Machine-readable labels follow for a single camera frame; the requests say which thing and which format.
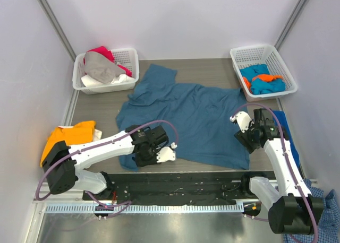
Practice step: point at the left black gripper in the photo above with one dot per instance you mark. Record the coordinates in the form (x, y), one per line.
(143, 159)

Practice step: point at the dark teal blue t-shirt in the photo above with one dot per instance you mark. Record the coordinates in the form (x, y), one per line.
(200, 117)

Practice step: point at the left corner metal post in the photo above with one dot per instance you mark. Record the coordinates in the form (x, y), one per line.
(57, 27)

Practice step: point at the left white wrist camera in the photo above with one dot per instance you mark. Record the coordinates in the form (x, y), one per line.
(166, 154)

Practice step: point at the bright blue folded shirt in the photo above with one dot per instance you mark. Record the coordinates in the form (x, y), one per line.
(283, 121)

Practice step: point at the turquoise shirt in basket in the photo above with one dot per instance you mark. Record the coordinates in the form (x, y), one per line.
(254, 70)

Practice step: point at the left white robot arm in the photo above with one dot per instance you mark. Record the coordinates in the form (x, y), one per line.
(66, 165)

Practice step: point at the white plastic basket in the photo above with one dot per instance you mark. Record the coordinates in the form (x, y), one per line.
(243, 57)
(127, 57)

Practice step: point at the pink shirt in basket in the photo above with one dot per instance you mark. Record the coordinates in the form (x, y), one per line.
(108, 54)

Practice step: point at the right corner metal post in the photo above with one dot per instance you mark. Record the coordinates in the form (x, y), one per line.
(291, 21)

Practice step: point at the blue checkered cloth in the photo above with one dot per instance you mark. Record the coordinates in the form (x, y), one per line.
(328, 226)

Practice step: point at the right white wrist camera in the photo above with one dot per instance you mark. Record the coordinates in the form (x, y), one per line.
(243, 120)

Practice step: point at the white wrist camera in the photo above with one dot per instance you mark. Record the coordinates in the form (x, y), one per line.
(243, 120)
(166, 154)

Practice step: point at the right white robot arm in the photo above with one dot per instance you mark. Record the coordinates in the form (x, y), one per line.
(291, 207)

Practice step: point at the white shirt in basket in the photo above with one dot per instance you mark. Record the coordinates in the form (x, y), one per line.
(90, 82)

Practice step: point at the corner metal post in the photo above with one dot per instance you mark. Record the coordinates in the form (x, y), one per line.
(291, 21)
(57, 27)

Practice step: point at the white slotted cable duct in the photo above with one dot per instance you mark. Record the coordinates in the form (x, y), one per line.
(55, 208)

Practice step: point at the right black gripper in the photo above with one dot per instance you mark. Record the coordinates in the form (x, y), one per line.
(245, 140)

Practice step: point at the orange shirt in basket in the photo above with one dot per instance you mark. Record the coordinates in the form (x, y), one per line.
(265, 84)

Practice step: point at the yellow orange folded shirt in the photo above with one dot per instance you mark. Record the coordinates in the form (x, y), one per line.
(80, 133)

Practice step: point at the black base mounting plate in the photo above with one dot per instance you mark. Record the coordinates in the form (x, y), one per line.
(177, 189)

